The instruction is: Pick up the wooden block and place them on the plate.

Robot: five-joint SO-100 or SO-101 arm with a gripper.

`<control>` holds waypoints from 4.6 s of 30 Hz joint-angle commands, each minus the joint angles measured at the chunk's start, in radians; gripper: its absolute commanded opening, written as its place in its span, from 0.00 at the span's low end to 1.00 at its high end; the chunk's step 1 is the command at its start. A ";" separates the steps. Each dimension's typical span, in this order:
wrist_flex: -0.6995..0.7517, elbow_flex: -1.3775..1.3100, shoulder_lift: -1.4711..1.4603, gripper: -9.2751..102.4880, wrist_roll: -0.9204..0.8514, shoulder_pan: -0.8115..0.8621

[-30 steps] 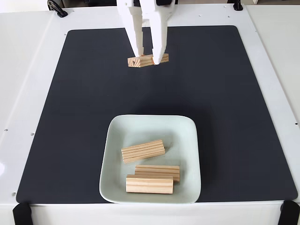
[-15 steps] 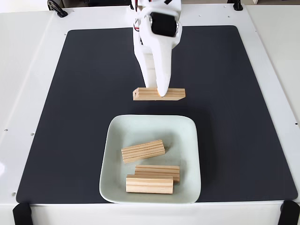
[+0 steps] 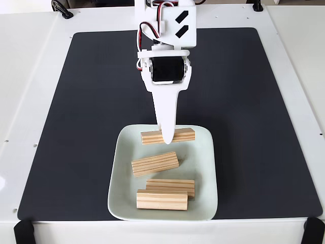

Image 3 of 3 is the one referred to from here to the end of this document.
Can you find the grooved wooden block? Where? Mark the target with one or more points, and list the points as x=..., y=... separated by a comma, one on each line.
x=177, y=186
x=185, y=134
x=155, y=164
x=162, y=200

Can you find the black rubber mat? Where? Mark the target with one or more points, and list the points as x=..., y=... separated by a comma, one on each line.
x=76, y=152

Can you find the pale green square plate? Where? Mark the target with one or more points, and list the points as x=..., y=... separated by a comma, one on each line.
x=122, y=183

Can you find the black table clamp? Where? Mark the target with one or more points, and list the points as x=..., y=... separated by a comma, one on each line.
x=62, y=8
x=257, y=6

